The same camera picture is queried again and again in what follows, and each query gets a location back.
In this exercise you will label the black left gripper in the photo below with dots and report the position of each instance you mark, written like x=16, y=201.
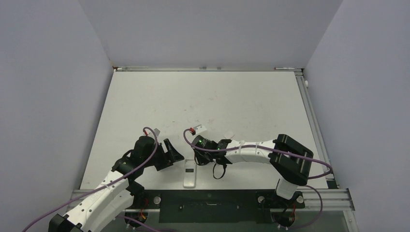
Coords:
x=166, y=161

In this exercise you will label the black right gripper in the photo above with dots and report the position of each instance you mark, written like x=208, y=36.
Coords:
x=202, y=159

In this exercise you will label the white remote control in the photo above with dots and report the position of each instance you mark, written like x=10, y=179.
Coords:
x=189, y=180

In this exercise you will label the white battery cover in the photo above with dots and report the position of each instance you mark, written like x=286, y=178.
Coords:
x=229, y=135

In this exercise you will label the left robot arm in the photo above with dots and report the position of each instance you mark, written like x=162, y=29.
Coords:
x=119, y=188

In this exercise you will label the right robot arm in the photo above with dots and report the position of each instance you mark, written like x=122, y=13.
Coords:
x=291, y=159

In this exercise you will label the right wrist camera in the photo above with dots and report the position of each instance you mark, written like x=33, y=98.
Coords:
x=197, y=129

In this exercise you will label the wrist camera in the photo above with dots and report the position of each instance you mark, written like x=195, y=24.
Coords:
x=197, y=129
x=157, y=131

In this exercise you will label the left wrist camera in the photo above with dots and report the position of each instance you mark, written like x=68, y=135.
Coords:
x=157, y=131

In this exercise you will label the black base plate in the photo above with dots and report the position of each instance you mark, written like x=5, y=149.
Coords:
x=217, y=206

